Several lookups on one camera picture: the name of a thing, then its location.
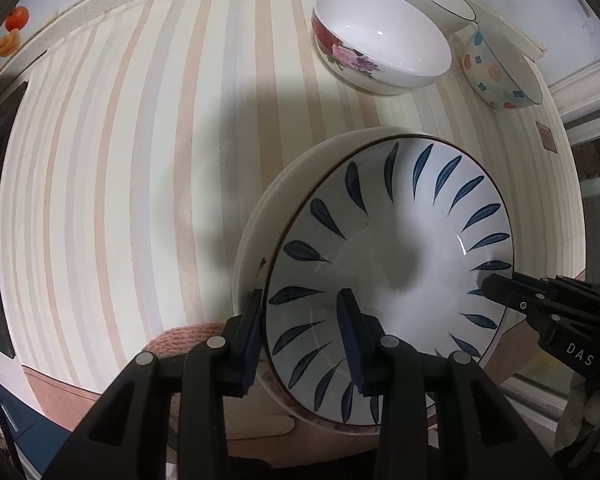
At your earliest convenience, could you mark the large white swirl plate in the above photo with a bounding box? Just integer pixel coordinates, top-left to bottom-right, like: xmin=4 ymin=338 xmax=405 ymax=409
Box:
xmin=233 ymin=127 xmax=438 ymax=437

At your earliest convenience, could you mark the blue leaf pattern plate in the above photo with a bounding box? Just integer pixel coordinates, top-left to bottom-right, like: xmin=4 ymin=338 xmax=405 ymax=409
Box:
xmin=263 ymin=134 xmax=515 ymax=434

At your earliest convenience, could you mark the gloved right hand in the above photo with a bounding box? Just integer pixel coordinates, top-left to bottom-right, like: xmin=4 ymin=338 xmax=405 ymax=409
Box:
xmin=555 ymin=373 xmax=600 ymax=452

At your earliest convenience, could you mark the pink woven mat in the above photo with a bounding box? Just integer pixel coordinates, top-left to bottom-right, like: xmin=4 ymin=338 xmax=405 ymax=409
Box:
xmin=144 ymin=323 xmax=224 ymax=359

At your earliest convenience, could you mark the brown label on tablecloth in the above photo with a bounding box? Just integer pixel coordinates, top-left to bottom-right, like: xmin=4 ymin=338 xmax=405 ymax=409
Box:
xmin=535 ymin=120 xmax=558 ymax=154

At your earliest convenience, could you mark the white bowl with heart pattern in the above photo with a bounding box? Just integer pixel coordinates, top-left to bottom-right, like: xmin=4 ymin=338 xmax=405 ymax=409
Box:
xmin=460 ymin=25 xmax=543 ymax=110

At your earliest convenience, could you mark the white bowl with rose pattern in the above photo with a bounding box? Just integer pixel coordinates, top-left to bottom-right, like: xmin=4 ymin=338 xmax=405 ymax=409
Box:
xmin=311 ymin=0 xmax=452 ymax=96

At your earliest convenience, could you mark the colourful sticker sheet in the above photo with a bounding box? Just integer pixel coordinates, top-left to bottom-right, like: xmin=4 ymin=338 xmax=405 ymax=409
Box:
xmin=0 ymin=6 xmax=30 ymax=68

